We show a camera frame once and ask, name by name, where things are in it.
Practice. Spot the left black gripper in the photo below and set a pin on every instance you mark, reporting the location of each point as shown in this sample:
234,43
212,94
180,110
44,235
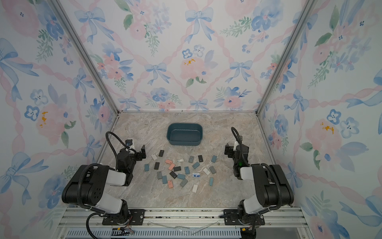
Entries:
139,154

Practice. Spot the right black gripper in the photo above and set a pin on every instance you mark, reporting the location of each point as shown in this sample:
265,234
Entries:
230,151

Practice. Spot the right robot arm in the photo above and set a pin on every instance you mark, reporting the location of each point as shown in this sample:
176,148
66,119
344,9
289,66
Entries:
272,189

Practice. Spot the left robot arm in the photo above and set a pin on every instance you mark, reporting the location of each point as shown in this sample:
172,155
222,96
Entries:
86,189

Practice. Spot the pink eraser upper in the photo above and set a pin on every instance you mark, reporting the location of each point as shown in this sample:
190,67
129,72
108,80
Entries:
167,161

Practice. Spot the pink eraser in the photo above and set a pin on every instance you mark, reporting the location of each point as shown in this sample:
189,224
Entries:
167,161
170,184
171,167

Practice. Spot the pink eraser lower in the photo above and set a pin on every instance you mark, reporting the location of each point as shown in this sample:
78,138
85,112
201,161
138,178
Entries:
171,167

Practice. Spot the teal plastic storage box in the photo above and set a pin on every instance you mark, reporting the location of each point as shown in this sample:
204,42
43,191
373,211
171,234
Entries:
185,134

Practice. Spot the pink eraser bottom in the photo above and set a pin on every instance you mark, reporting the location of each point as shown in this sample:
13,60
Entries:
170,184

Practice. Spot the blue eraser middle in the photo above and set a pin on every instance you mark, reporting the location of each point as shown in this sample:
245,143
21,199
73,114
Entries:
187,170

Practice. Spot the white eraser bottom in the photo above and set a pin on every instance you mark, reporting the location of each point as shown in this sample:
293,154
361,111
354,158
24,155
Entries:
195,188

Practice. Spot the grey-green eraser bottom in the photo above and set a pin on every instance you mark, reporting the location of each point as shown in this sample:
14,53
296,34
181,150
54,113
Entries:
184,182

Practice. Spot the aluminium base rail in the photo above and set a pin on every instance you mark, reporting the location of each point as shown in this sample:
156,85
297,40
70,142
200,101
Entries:
187,223

